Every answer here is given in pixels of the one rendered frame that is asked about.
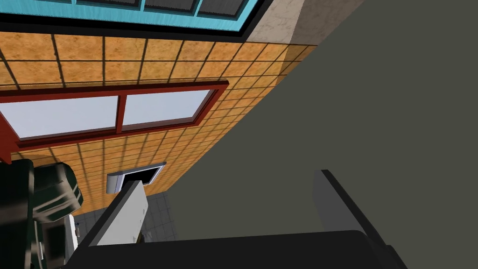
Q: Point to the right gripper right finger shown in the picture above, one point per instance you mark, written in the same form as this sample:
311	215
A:
332	209

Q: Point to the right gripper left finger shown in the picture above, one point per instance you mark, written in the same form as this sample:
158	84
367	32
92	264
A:
125	218

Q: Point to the red framed window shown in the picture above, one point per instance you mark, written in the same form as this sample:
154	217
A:
112	112

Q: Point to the blue framed glass cabinet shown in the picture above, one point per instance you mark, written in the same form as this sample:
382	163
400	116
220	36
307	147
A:
149	15

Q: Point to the grey framed black wall opening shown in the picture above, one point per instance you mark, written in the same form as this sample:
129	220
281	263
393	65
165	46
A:
136	175

